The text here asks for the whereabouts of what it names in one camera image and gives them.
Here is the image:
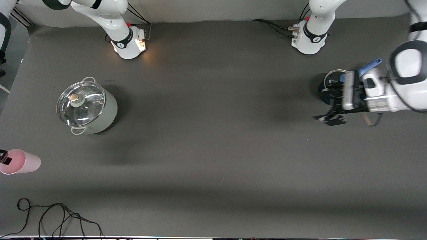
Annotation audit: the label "pink plastic cup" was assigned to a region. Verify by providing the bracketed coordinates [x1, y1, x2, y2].
[0, 149, 42, 175]

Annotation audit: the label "glass lid with blue knob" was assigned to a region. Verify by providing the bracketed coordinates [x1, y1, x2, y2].
[324, 69, 349, 88]

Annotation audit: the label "dark blue saucepan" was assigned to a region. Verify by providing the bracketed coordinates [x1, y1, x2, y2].
[318, 58, 383, 101]

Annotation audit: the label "glass lid with copper knob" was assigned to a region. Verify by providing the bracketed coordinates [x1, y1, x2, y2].
[56, 81, 106, 127]

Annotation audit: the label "dark grey table mat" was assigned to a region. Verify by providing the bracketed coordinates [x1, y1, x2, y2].
[0, 13, 427, 238]

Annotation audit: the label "thin black loose cable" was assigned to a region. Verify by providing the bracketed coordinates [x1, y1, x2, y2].
[0, 198, 104, 238]

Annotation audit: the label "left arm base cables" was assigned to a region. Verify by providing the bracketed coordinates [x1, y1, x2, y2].
[252, 2, 311, 38]

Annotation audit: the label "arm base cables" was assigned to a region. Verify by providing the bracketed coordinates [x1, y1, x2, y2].
[252, 2, 311, 38]
[106, 3, 153, 43]

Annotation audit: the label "pale grey two-handled stockpot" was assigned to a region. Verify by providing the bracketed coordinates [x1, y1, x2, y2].
[56, 76, 118, 135]

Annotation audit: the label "aluminium profile rail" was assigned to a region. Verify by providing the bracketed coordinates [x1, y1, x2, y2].
[11, 7, 34, 26]

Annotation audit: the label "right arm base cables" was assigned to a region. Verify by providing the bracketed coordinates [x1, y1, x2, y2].
[106, 3, 153, 43]

